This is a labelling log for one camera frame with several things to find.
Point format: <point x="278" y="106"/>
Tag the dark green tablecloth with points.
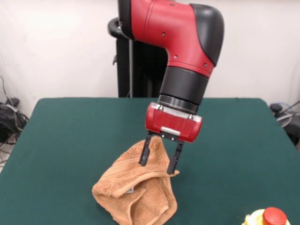
<point x="58" y="152"/>

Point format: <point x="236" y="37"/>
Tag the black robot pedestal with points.
<point x="123" y="70"/>

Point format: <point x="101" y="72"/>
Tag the tan terry towel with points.
<point x="126" y="173"/>

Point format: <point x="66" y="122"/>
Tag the yellow emergency stop button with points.
<point x="274" y="216"/>

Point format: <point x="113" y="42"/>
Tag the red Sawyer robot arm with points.
<point x="173" y="28"/>

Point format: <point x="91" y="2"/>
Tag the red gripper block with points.
<point x="173" y="123"/>

